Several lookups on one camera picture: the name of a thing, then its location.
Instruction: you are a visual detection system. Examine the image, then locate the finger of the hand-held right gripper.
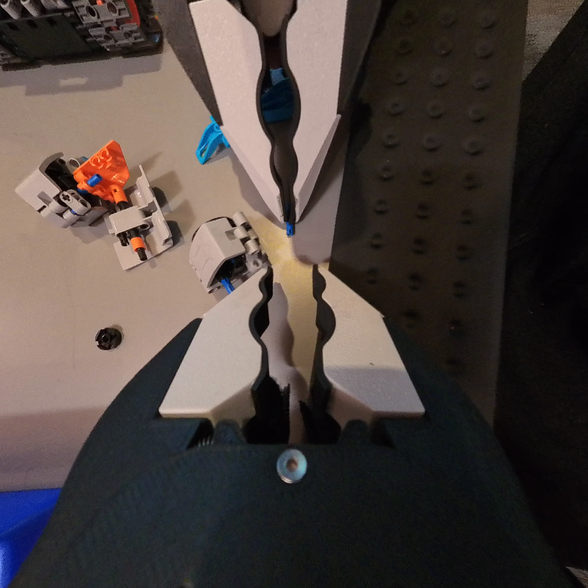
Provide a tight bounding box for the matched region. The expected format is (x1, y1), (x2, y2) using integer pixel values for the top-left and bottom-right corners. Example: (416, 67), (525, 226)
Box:
(188, 0), (288, 226)
(284, 0), (348, 225)

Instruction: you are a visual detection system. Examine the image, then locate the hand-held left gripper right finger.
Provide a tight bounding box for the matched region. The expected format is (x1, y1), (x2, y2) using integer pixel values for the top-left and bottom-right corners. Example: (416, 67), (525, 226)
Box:
(299, 264), (425, 443)

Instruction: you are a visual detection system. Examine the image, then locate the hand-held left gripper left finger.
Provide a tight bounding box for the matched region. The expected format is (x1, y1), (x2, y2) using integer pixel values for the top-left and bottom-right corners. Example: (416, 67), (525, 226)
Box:
(158, 266), (291, 443)

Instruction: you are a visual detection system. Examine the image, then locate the grey black wheel Lego assembly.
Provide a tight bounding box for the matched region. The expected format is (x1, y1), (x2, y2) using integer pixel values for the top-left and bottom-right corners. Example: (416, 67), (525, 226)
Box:
(189, 211), (272, 295)

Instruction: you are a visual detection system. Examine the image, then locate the grey orange axle assembly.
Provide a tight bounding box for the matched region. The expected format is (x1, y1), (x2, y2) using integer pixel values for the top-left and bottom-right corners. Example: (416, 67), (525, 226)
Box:
(73, 140), (174, 272)

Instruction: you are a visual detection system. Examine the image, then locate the light blue plastic tool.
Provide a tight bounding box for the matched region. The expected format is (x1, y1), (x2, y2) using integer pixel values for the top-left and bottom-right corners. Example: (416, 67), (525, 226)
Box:
(197, 68), (296, 164)

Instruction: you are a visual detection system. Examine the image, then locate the dark grey round plate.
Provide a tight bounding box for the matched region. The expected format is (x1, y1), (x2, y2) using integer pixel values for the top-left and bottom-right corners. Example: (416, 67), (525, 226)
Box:
(95, 326), (124, 351)

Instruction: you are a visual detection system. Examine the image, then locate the grey orange toy robot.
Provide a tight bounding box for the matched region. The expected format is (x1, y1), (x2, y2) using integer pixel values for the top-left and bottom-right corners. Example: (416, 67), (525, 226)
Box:
(0, 0), (164, 70)

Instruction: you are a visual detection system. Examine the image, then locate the black dimpled panel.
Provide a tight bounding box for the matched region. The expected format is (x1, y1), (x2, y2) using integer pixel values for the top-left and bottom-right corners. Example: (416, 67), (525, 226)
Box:
(331, 0), (529, 414)

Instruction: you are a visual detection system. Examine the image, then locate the blue plastic bin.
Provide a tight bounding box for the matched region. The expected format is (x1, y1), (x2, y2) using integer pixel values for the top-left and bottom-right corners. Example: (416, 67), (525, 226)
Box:
(0, 488), (63, 588)

